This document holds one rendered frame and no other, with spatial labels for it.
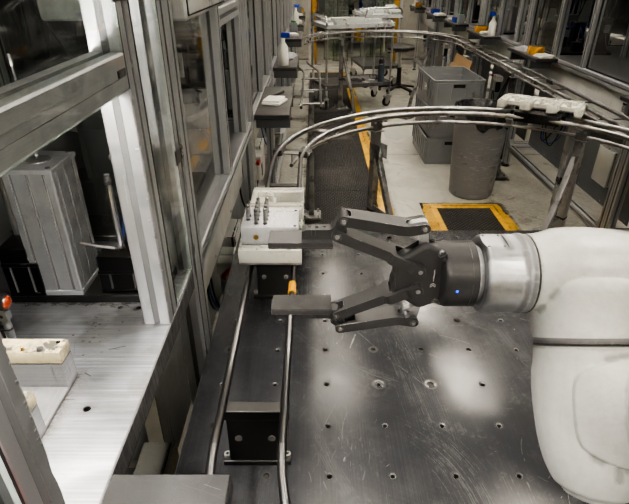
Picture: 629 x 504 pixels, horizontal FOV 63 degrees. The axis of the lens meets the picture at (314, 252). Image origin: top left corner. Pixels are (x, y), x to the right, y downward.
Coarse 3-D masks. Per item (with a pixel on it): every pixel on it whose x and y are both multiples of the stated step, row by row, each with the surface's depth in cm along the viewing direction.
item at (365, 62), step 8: (360, 8) 701; (368, 8) 631; (376, 8) 632; (384, 8) 633; (392, 8) 634; (400, 8) 636; (368, 16) 635; (376, 16) 636; (384, 16) 638; (392, 16) 639; (400, 16) 640; (400, 24) 646; (352, 40) 719; (384, 40) 725; (400, 40) 655; (352, 48) 724; (384, 48) 731; (352, 56) 729; (368, 56) 735; (376, 56) 737; (384, 56) 736; (352, 64) 735; (360, 64) 676; (368, 64) 683; (376, 64) 683; (384, 64) 683; (392, 64) 683; (352, 72) 739; (384, 72) 744; (392, 80) 681
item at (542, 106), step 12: (504, 96) 241; (516, 96) 240; (528, 96) 242; (516, 108) 246; (528, 108) 232; (540, 108) 236; (552, 108) 227; (564, 108) 231; (576, 108) 222; (516, 120) 238; (528, 120) 235; (540, 120) 232; (552, 120) 230
